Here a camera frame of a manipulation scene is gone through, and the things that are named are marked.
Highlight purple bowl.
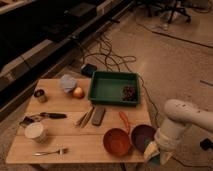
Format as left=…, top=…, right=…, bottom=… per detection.
left=131, top=124, right=156, bottom=153

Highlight small metal can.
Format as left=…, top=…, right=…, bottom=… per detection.
left=34, top=89, right=47, bottom=103

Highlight wooden chopsticks pair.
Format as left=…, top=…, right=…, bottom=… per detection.
left=75, top=107, right=94, bottom=128

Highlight dark shelving unit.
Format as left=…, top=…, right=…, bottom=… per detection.
left=0, top=0, right=131, bottom=112

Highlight dark grapes bunch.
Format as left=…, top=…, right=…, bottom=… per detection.
left=122, top=86, right=136, bottom=101

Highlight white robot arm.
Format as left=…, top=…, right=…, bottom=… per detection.
left=154, top=99, right=213, bottom=151

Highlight office chair base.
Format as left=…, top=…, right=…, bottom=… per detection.
left=155, top=0, right=191, bottom=24

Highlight yellow green sponge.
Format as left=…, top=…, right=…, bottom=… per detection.
left=143, top=141, right=173, bottom=165

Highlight silver fork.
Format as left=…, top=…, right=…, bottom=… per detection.
left=34, top=148, right=69, bottom=156

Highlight orange bowl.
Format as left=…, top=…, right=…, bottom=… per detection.
left=103, top=128, right=131, bottom=156

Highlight white paper cup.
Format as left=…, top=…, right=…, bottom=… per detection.
left=24, top=122, right=47, bottom=143

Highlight green plastic tray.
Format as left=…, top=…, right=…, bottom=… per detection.
left=88, top=71, right=141, bottom=106

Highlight black power adapter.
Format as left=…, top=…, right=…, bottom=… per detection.
left=81, top=63, right=97, bottom=77

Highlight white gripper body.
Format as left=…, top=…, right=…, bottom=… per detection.
left=154, top=118, right=190, bottom=151

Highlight light blue crumpled cloth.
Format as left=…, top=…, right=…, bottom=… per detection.
left=59, top=74, right=77, bottom=93

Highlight black box on floor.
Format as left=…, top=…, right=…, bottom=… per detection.
left=200, top=138, right=213, bottom=150

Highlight black floor cables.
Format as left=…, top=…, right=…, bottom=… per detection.
left=79, top=33, right=138, bottom=73

